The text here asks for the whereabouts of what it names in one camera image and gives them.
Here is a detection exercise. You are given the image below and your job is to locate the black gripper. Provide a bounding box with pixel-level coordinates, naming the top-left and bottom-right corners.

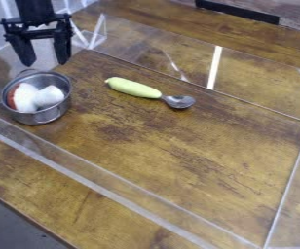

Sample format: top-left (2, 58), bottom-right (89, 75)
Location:
top-left (0, 0), bottom-right (74, 67)

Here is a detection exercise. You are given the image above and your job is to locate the red and white plush mushroom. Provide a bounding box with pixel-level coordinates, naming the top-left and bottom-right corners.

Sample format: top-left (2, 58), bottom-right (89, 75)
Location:
top-left (7, 83), bottom-right (64, 113)

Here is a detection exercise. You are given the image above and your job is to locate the silver metal pot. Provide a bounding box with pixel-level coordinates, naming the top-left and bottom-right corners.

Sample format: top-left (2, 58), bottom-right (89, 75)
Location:
top-left (0, 69), bottom-right (72, 125)

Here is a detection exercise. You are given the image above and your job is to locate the black bar in background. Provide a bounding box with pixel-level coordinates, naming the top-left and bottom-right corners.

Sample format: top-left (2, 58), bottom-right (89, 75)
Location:
top-left (194, 0), bottom-right (280, 25)

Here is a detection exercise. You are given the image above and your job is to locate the spoon with green handle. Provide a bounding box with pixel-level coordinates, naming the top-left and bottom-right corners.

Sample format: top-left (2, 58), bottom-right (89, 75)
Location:
top-left (105, 77), bottom-right (195, 109)

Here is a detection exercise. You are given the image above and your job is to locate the clear acrylic enclosure wall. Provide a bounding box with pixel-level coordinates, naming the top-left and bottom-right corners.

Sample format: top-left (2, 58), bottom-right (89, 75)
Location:
top-left (0, 0), bottom-right (300, 249)

